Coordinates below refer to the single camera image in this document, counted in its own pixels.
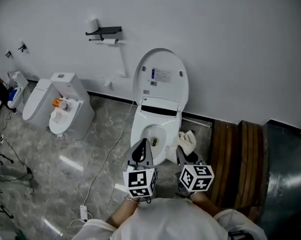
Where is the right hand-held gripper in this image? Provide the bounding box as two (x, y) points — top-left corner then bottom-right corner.
(175, 145), (215, 200)

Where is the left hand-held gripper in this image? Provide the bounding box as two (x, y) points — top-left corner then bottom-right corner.
(122, 137), (158, 204)

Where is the beige wiping cloth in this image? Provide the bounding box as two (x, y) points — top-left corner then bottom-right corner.
(166, 130), (198, 164)

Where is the person's right forearm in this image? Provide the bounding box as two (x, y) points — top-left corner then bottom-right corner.
(190, 191), (221, 219)

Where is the person's left forearm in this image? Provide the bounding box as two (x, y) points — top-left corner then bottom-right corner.
(105, 196), (141, 229)

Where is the white smart toilet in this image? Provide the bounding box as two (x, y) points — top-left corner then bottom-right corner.
(130, 96), (183, 167)

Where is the white toilet with tank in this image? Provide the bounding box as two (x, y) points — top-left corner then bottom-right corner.
(48, 72), (96, 141)

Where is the slim white toilet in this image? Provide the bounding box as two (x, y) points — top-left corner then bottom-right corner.
(22, 78), (63, 130)

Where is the black toilet paper holder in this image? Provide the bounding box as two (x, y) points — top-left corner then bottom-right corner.
(85, 25), (123, 42)

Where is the wooden pallet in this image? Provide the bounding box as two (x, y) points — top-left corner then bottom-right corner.
(207, 119), (270, 222)

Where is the person's white shirt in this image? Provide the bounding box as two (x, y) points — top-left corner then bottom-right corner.
(71, 197), (269, 240)

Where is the grey metal bar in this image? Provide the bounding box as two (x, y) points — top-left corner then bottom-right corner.
(182, 117), (213, 128)

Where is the white power strip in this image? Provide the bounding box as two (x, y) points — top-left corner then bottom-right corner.
(79, 204), (89, 223)

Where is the white paper cup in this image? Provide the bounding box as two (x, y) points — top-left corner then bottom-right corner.
(50, 110), (64, 124)

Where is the black tripod stand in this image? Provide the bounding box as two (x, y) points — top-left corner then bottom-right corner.
(0, 183), (15, 220)

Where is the gold bracelet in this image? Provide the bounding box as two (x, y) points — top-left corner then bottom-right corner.
(123, 196), (141, 205)

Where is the white power cable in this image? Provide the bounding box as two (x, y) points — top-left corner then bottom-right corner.
(82, 99), (136, 209)

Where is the black floor cable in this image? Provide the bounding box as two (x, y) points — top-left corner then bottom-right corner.
(0, 133), (34, 185)

